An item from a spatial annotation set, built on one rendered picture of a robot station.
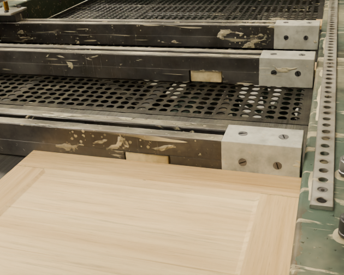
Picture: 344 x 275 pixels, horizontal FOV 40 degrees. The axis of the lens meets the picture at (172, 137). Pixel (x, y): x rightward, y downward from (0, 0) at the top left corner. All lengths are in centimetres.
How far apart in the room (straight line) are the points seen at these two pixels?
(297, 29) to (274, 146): 72
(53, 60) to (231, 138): 71
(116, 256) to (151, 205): 12
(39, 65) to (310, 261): 99
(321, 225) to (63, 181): 42
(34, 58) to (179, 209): 79
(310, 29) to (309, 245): 92
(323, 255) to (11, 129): 60
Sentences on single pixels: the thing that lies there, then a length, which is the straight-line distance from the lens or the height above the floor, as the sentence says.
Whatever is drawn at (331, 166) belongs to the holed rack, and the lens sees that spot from 73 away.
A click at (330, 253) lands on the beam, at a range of 58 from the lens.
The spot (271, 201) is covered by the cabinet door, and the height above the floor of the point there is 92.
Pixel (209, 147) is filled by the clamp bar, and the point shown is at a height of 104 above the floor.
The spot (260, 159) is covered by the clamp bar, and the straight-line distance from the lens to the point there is 76.
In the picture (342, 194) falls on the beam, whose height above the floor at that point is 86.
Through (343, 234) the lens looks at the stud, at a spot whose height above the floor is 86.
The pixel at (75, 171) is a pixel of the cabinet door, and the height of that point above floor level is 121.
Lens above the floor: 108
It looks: 1 degrees up
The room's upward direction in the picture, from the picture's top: 58 degrees counter-clockwise
